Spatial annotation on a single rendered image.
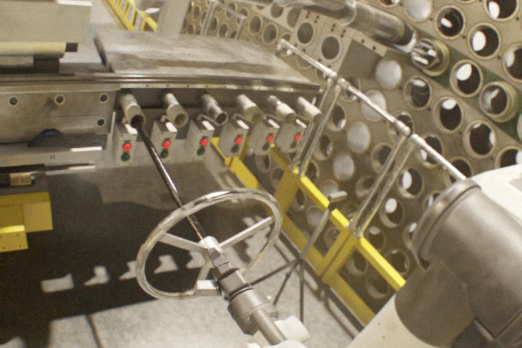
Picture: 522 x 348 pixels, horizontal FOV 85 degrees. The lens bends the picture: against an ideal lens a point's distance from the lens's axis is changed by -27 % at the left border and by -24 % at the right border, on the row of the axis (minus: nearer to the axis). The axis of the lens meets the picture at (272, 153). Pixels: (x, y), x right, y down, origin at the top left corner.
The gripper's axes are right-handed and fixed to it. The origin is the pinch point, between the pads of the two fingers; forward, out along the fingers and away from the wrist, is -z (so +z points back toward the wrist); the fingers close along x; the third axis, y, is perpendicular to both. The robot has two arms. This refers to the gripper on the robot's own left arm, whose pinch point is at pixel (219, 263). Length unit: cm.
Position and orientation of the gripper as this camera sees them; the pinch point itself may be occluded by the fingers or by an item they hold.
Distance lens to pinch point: 84.1
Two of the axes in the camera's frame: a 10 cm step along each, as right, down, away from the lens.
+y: -8.3, 4.4, -3.4
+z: 5.5, 5.8, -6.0
